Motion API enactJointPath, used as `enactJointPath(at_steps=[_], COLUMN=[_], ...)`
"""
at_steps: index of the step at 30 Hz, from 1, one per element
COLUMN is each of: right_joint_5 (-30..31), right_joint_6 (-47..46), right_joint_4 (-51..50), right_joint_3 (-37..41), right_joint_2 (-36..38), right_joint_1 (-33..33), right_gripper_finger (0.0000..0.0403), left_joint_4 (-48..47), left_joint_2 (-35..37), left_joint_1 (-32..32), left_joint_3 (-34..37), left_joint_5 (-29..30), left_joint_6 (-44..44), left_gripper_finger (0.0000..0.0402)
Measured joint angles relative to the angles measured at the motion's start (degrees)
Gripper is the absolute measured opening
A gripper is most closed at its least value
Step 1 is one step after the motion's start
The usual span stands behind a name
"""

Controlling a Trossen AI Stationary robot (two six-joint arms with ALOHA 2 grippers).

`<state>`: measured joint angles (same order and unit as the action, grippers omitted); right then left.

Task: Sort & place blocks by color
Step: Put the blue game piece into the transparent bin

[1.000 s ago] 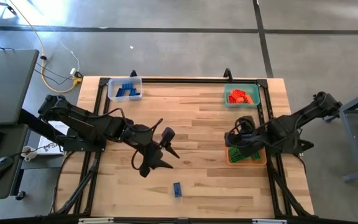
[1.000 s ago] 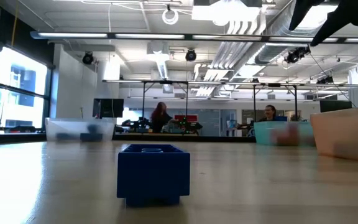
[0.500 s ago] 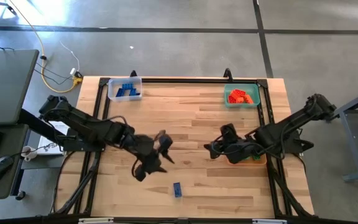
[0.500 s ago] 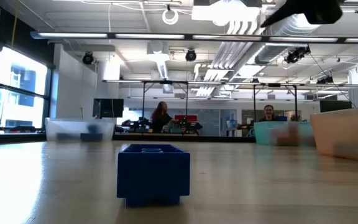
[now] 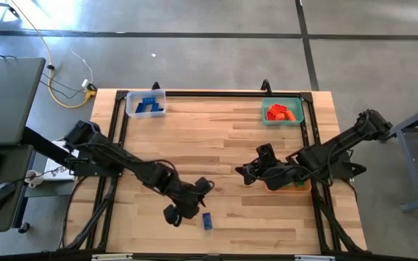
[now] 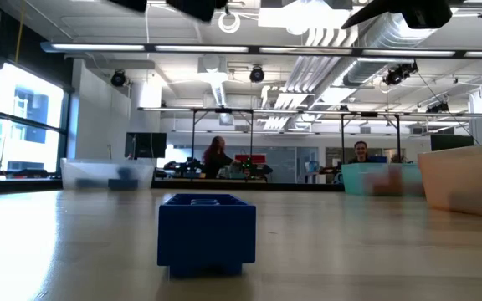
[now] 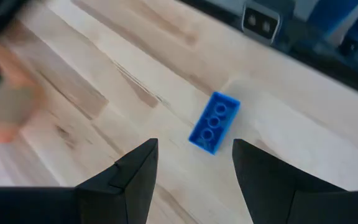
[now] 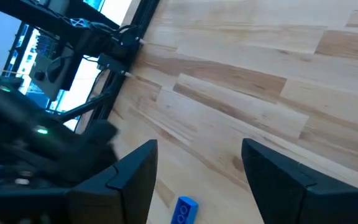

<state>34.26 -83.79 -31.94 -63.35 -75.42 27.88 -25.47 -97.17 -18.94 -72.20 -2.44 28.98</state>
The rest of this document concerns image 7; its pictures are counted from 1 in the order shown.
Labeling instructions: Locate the blue toy building block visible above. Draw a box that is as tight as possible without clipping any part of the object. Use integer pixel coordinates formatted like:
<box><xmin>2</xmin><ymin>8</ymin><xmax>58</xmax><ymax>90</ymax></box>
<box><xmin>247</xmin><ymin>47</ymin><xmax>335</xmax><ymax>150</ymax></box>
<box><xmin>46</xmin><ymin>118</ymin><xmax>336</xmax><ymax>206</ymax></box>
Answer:
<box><xmin>187</xmin><ymin>91</ymin><xmax>241</xmax><ymax>156</ymax></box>

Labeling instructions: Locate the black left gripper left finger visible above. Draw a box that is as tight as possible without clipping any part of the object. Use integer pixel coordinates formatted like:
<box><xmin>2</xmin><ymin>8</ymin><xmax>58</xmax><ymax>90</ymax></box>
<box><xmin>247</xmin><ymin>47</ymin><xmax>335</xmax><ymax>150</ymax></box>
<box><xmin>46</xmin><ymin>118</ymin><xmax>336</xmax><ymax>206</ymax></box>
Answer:
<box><xmin>0</xmin><ymin>138</ymin><xmax>160</xmax><ymax>224</ymax></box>

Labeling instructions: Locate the orange plastic bin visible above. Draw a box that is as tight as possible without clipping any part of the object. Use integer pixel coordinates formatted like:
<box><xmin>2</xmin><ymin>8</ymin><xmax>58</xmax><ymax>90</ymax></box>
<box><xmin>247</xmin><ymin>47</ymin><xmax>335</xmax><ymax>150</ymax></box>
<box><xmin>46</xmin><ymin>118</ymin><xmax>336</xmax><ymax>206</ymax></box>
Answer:
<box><xmin>0</xmin><ymin>30</ymin><xmax>48</xmax><ymax>144</ymax></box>

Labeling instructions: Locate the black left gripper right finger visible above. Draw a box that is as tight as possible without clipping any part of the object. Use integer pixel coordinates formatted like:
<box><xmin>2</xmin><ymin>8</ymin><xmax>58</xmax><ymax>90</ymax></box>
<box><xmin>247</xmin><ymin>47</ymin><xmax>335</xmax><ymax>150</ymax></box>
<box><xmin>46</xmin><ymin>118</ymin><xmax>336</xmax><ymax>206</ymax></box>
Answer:
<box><xmin>231</xmin><ymin>138</ymin><xmax>358</xmax><ymax>224</ymax></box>

